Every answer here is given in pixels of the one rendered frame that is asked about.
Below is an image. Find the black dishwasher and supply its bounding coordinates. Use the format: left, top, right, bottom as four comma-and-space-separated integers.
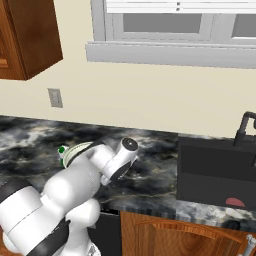
87, 207, 122, 256

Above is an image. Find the grey wall outlet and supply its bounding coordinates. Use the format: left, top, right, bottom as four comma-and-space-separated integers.
47, 87, 64, 109

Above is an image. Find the black tap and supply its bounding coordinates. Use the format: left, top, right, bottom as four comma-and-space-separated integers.
232, 111, 256, 168

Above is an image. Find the grey window frame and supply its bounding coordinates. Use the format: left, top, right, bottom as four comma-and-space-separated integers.
85, 0, 256, 70

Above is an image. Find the silver cupboard handle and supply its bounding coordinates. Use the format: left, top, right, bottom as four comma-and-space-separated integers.
237, 233, 256, 256

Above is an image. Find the black sink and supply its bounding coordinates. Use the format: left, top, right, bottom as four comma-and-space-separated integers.
175, 133, 256, 212

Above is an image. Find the white bottle with green cap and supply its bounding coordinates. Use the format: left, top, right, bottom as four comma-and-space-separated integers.
57, 141, 96, 168

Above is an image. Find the white window blind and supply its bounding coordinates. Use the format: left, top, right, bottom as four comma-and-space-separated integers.
105, 0, 256, 15

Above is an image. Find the red bowl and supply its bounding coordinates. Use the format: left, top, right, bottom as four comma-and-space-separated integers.
225, 197, 246, 209

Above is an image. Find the wooden cupboard door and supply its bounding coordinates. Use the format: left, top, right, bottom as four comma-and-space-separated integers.
119, 210, 256, 256

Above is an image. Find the wooden wall cupboard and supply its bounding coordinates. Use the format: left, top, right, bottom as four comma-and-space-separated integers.
0, 0, 64, 82

